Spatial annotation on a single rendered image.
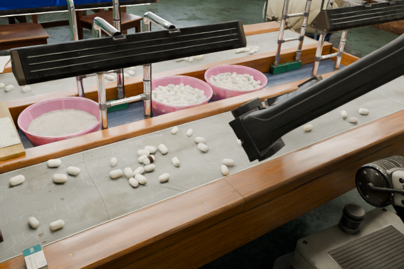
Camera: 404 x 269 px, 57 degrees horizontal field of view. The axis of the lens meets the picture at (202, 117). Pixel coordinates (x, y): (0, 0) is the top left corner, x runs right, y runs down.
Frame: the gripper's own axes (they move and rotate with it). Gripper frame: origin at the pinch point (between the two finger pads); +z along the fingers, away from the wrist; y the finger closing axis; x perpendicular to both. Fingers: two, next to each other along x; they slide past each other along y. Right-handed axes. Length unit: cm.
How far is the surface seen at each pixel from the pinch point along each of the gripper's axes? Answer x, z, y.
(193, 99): -12.5, 28.6, 8.3
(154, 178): 9.2, 1.5, 42.2
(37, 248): 14, -12, 74
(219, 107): -6.0, 17.0, 5.3
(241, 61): -26, 43, -30
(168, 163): 6.7, 4.7, 35.5
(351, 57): -15, 35, -95
